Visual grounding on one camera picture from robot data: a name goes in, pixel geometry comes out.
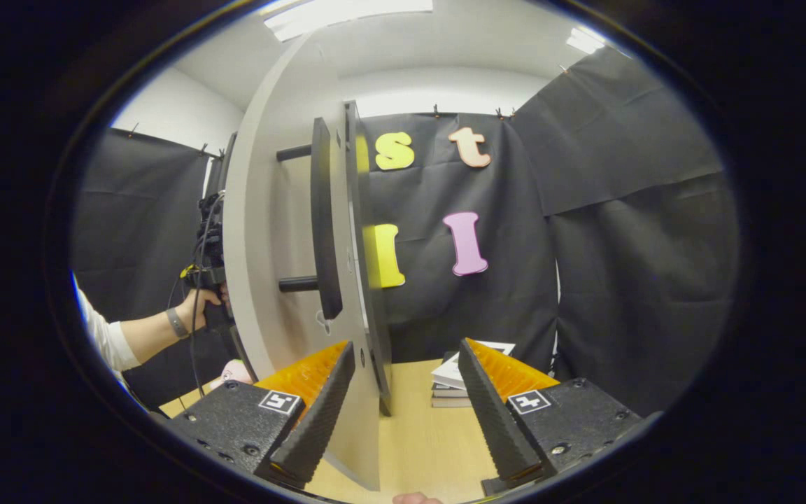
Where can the black backdrop cloth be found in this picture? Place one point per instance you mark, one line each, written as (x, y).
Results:
(620, 280)

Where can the large ceiling light panel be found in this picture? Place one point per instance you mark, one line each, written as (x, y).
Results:
(347, 14)

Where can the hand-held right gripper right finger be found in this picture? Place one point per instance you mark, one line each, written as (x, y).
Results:
(494, 420)

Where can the grey wristband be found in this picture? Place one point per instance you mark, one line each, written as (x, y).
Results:
(178, 323)

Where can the pink plush toy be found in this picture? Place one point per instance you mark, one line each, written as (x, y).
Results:
(235, 371)

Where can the small ceiling light panel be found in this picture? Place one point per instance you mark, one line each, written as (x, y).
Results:
(585, 40)

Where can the dark book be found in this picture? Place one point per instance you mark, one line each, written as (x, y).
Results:
(448, 390)

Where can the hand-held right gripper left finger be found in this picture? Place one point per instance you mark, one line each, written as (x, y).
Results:
(319, 420)

